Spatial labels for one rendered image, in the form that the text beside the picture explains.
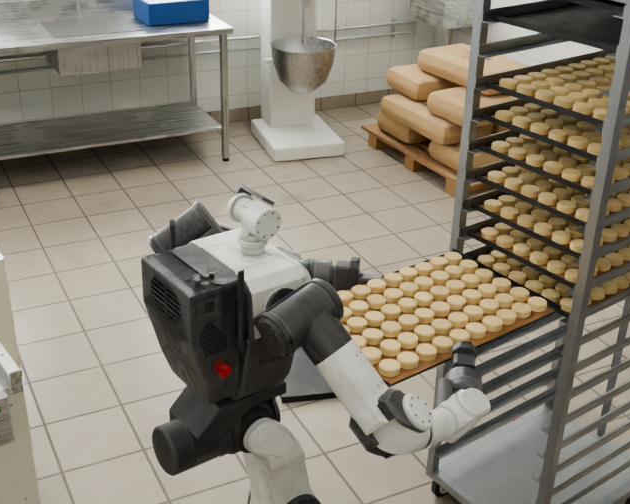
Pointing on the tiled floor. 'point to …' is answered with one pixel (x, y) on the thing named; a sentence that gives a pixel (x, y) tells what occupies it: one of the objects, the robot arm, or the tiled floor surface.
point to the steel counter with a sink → (59, 36)
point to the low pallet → (417, 159)
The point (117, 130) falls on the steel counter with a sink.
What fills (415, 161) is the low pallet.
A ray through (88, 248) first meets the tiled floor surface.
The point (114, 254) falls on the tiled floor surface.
